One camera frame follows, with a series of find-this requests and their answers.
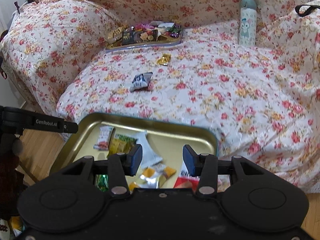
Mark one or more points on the small gold candy packet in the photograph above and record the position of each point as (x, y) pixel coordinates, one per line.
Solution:
(164, 60)

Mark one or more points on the gold green snack packet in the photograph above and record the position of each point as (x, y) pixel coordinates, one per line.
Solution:
(121, 144)

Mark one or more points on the blue white milk packet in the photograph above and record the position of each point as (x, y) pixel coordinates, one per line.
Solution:
(141, 81)

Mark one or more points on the gold tray full of snacks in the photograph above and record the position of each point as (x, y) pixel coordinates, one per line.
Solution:
(169, 34)

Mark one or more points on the white long snack packet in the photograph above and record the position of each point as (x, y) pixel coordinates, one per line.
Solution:
(150, 157)

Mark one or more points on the cartoon cat water bottle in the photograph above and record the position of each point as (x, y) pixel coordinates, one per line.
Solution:
(248, 23)

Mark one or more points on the gold empty tin tray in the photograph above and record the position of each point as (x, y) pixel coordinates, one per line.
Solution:
(166, 139)

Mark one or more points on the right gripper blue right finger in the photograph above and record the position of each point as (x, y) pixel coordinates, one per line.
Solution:
(204, 166)

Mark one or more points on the white nut snack packet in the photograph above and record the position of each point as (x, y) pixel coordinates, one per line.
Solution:
(104, 138)

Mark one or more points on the red hawthorn strip packet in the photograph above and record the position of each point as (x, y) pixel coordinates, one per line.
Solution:
(185, 180)

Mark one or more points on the green candy wrapper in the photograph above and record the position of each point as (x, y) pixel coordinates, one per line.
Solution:
(101, 182)

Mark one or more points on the yellow silver snack packet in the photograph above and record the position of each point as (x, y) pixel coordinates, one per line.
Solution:
(153, 177)

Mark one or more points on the black cracker packet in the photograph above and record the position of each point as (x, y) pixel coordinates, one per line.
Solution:
(141, 36)

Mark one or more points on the black strap handle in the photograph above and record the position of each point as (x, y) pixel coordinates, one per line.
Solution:
(306, 9)

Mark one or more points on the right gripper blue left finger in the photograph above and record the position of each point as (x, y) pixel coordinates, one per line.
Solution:
(121, 165)

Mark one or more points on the floral sofa cover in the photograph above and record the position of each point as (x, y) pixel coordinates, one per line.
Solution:
(261, 102)

